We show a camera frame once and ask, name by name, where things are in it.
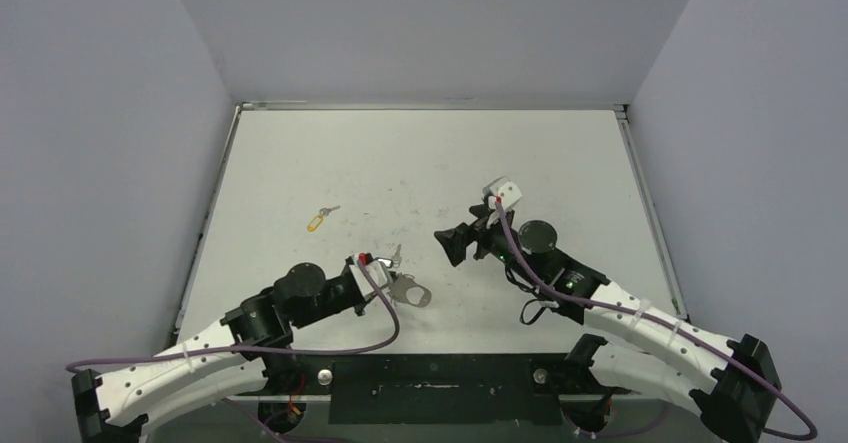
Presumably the silver carabiner keyring with rings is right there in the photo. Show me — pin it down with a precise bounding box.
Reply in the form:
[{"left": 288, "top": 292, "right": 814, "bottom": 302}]
[{"left": 388, "top": 273, "right": 432, "bottom": 308}]

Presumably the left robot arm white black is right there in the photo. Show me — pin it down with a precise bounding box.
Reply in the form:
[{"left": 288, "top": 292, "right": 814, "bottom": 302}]
[{"left": 71, "top": 253, "right": 397, "bottom": 442}]

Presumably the yellow key tag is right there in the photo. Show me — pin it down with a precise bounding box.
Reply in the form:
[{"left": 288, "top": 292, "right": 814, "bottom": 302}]
[{"left": 307, "top": 214, "right": 325, "bottom": 232}]

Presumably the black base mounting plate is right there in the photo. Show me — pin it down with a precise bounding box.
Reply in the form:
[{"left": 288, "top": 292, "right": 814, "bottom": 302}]
[{"left": 255, "top": 353, "right": 617, "bottom": 425}]

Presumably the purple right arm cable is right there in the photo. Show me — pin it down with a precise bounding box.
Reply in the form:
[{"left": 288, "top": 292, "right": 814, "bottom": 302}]
[{"left": 493, "top": 198, "right": 819, "bottom": 443}]

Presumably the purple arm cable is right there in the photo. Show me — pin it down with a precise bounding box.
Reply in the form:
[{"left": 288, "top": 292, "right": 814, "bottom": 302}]
[
  {"left": 64, "top": 262, "right": 401, "bottom": 443},
  {"left": 493, "top": 198, "right": 819, "bottom": 443}
]

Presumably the silver key with ring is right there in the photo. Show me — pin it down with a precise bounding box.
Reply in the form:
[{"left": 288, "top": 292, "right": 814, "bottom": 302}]
[{"left": 319, "top": 206, "right": 340, "bottom": 218}]

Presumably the aluminium front rail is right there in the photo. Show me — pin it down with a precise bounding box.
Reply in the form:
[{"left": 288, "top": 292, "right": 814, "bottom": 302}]
[{"left": 137, "top": 353, "right": 735, "bottom": 403}]

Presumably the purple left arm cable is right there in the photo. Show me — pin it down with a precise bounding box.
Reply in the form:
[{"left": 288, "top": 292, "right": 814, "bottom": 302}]
[{"left": 64, "top": 262, "right": 401, "bottom": 443}]

